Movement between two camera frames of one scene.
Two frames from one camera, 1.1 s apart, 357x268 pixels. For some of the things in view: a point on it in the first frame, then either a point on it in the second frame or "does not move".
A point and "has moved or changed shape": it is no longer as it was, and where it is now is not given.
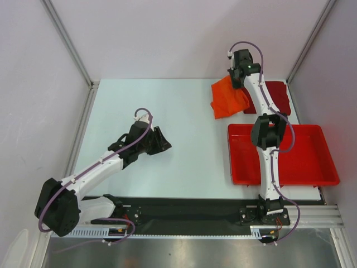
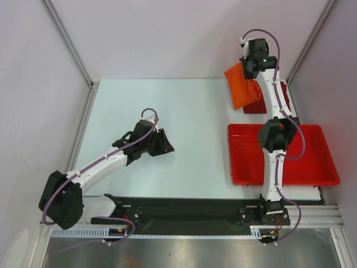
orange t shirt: (227, 100) has moved or changed shape
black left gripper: (161, 144) does not move
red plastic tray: (309, 162) does not move
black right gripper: (235, 75) -> (248, 68)
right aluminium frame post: (330, 5) does not move
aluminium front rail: (313, 216) does not move
